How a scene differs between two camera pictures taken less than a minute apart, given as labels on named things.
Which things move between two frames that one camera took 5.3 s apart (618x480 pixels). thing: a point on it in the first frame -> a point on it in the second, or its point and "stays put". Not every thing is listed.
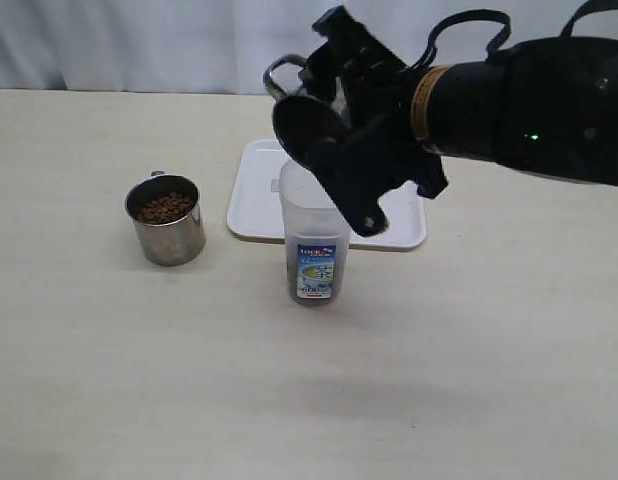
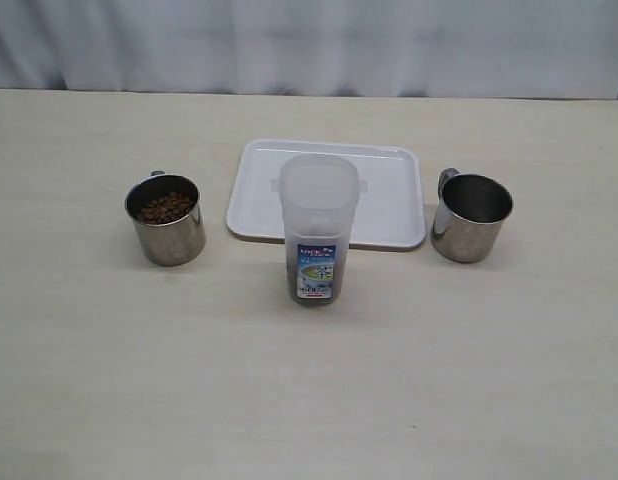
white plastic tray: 255,211 stays put
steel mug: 313,129 -> 471,213
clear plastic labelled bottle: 317,237 stays put
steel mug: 167,212 stays put
